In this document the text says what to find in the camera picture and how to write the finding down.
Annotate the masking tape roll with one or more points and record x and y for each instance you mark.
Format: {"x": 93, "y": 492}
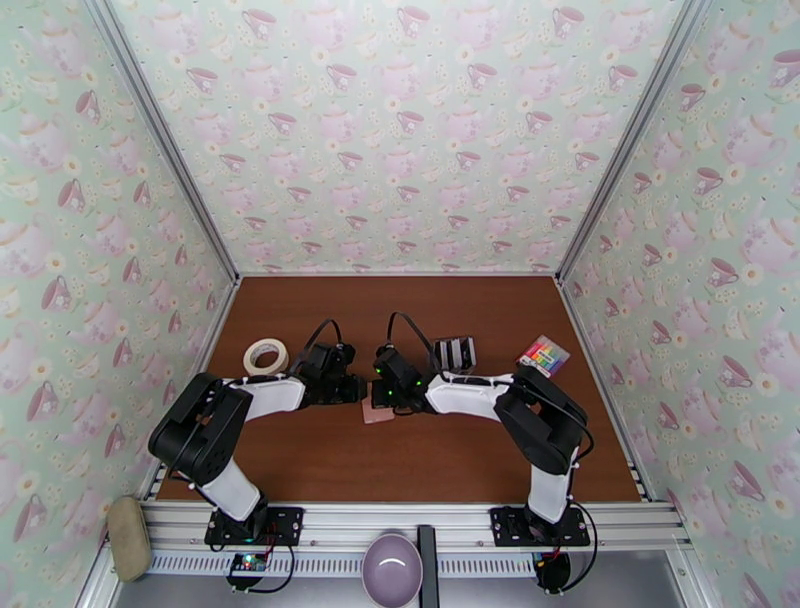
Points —
{"x": 265, "y": 374}

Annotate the aluminium corner post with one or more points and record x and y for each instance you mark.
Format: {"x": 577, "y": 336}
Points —
{"x": 632, "y": 131}
{"x": 164, "y": 131}

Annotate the pink card holder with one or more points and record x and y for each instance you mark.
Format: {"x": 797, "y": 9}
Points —
{"x": 378, "y": 416}

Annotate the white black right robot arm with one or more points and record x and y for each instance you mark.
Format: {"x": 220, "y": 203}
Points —
{"x": 469, "y": 397}

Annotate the aluminium side rail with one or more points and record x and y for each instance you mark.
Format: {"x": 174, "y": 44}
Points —
{"x": 208, "y": 350}
{"x": 589, "y": 350}

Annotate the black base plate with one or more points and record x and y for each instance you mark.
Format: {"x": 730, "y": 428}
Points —
{"x": 506, "y": 525}
{"x": 287, "y": 522}

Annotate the purple bowl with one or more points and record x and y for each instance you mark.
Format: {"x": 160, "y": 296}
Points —
{"x": 390, "y": 581}

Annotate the colourful sticky notes pack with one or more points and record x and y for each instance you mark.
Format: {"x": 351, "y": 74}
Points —
{"x": 542, "y": 357}

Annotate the aluminium front rail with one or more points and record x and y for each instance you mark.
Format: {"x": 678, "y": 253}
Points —
{"x": 387, "y": 515}

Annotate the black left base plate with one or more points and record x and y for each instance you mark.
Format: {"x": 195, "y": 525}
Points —
{"x": 287, "y": 522}

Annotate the small circuit board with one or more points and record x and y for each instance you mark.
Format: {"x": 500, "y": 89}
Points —
{"x": 250, "y": 564}

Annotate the black upright post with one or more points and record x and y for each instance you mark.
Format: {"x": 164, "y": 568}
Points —
{"x": 427, "y": 562}

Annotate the aluminium back rail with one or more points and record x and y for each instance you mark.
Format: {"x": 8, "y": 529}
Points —
{"x": 400, "y": 274}

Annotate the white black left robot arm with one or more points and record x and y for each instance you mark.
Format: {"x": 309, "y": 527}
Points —
{"x": 275, "y": 394}

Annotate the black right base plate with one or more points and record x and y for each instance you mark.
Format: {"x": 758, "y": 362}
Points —
{"x": 506, "y": 525}

